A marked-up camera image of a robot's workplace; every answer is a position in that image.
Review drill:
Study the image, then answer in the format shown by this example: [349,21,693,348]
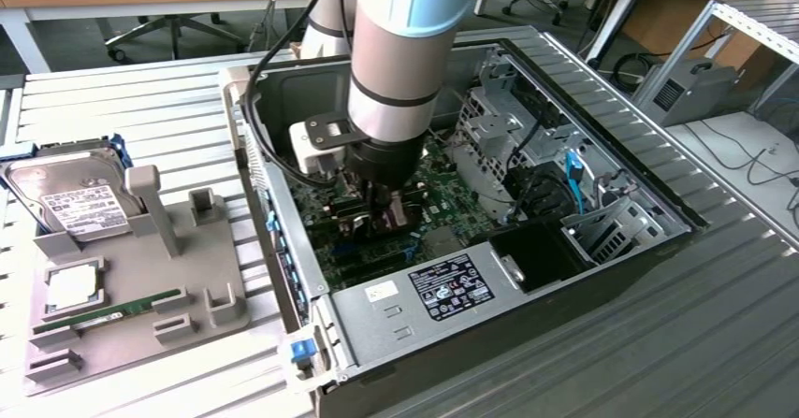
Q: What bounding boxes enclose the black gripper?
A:
[345,137,426,190]

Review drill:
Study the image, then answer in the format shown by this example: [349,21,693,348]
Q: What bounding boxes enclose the green motherboard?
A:
[292,139,521,289]

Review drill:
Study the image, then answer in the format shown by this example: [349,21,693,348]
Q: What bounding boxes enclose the metal disk bay cage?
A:
[453,84,564,205]

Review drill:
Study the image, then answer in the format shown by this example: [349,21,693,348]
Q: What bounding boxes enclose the grey power supply unit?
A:
[329,241,533,368]

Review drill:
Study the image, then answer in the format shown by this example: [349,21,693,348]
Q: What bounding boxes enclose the grey parts rack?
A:
[21,165,256,399]

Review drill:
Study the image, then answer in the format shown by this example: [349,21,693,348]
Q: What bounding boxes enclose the black office chair base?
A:
[103,12,250,65]

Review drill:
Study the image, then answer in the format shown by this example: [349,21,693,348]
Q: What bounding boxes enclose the open PC case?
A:
[218,24,713,418]

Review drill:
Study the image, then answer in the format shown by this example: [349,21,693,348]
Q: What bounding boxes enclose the silver hard disk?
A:
[2,152,137,245]

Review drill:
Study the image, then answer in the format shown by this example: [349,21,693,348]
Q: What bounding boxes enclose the grey equipment box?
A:
[632,61,739,128]

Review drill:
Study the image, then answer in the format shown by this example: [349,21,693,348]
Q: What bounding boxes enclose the green RAM stick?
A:
[32,288,183,336]

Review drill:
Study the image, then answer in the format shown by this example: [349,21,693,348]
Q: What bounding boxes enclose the silver CPU chip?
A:
[45,265,103,308]

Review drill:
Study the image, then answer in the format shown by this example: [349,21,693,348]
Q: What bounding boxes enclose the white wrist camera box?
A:
[287,113,365,177]

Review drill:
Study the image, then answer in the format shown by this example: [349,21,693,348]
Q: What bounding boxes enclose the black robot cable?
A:
[239,0,351,189]

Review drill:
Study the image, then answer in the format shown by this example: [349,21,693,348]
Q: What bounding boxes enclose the blue disk wire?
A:
[562,148,589,217]

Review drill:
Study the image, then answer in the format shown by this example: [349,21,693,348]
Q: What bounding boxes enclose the aluminium frame rack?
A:
[628,0,799,104]

